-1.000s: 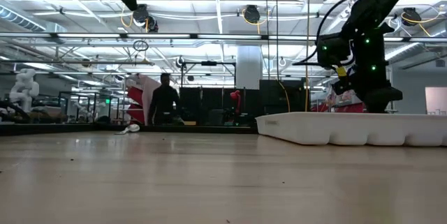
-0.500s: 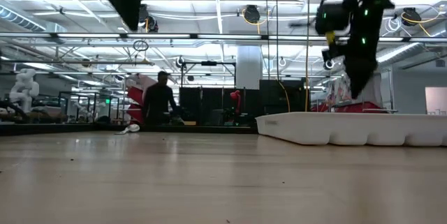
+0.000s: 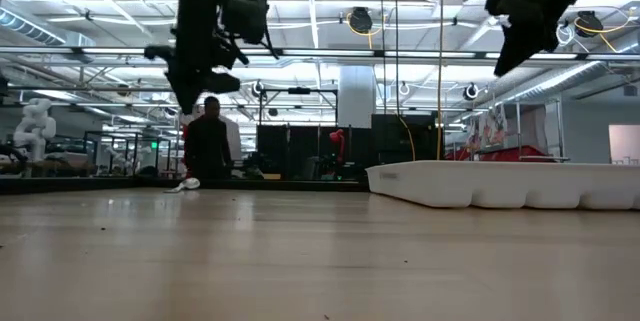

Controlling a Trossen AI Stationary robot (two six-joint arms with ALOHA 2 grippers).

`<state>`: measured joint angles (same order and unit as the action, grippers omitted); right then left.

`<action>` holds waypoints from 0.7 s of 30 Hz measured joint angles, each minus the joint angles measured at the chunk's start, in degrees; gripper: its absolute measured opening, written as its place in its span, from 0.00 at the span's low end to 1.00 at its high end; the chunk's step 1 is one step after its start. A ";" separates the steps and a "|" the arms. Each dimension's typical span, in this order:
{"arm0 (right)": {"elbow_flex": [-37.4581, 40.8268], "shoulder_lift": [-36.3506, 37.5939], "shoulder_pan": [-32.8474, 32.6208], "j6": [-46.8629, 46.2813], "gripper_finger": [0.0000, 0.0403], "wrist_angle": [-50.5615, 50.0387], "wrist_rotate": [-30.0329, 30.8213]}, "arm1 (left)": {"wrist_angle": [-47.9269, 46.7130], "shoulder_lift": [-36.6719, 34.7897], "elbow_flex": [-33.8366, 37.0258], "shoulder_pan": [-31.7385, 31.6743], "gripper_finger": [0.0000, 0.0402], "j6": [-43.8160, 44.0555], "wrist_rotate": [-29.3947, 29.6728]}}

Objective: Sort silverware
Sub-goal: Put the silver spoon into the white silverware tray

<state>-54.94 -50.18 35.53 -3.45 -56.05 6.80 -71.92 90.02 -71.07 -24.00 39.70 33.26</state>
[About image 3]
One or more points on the black partition wall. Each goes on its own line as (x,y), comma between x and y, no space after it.
(390,141)

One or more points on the colourful posters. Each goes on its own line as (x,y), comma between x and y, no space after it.
(492,128)

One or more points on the person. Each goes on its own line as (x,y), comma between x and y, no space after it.
(207,141)

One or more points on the silver spoon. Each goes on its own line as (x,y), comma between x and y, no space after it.
(189,184)

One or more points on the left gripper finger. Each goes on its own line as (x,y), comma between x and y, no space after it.
(179,88)
(197,88)

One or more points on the red storage bins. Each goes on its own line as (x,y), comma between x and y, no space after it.
(520,153)

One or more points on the metal shelf rack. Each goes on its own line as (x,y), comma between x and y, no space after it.
(532,121)

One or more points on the black metal stand frame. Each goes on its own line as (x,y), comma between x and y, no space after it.
(299,90)

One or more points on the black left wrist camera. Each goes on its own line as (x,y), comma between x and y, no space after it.
(247,16)

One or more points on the white square column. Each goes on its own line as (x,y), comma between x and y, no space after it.
(356,96)

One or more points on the silver ventilation duct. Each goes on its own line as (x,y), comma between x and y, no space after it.
(565,78)
(25,26)

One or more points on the white and red panel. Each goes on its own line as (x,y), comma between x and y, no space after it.
(235,136)

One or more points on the white cutlery tray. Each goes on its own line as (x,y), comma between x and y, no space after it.
(500,183)

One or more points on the white robot figure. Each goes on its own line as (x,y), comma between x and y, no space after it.
(35,126)

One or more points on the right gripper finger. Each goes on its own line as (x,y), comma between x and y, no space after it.
(527,53)
(510,48)

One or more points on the black framed enclosure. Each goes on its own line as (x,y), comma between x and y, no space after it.
(125,132)

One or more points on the black rail with light strips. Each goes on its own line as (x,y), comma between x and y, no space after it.
(400,53)

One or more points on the black aluminium rig frame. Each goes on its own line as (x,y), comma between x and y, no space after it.
(300,185)

